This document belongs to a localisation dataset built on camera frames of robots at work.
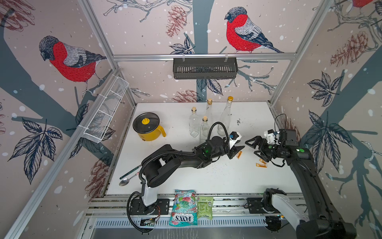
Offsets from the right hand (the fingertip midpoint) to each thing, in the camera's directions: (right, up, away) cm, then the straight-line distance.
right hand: (251, 143), depth 77 cm
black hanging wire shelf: (-22, +49, +28) cm, 60 cm away
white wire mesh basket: (-86, +7, +6) cm, 87 cm away
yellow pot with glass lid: (-60, +8, +16) cm, 63 cm away
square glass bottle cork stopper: (-24, +14, +1) cm, 28 cm away
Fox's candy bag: (-35, -32, -7) cm, 48 cm away
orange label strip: (-1, -10, +16) cm, 19 cm away
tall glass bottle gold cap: (-11, +24, +1) cm, 26 cm away
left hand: (-3, +1, 0) cm, 3 cm away
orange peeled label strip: (+4, -7, -4) cm, 9 cm away
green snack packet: (-25, -31, -4) cm, 40 cm away
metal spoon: (-68, -21, +3) cm, 71 cm away
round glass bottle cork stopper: (-21, +22, +3) cm, 31 cm away
